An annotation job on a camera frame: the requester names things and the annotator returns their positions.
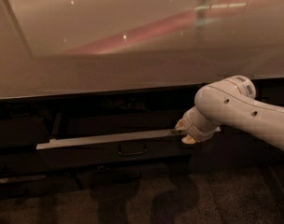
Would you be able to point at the dark left middle drawer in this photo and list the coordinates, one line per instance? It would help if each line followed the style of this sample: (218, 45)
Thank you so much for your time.
(27, 162)

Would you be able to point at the dark left top drawer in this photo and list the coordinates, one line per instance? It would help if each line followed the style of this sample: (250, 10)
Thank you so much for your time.
(23, 132)

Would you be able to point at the dark right cabinet door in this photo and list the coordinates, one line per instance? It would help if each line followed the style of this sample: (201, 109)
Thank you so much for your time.
(231, 147)

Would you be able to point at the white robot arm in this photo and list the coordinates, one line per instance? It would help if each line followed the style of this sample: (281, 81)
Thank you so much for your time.
(232, 102)

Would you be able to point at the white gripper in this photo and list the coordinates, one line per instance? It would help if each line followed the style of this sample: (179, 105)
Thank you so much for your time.
(190, 128)

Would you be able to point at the dark left bottom drawer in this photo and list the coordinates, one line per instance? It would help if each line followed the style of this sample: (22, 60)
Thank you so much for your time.
(37, 185)

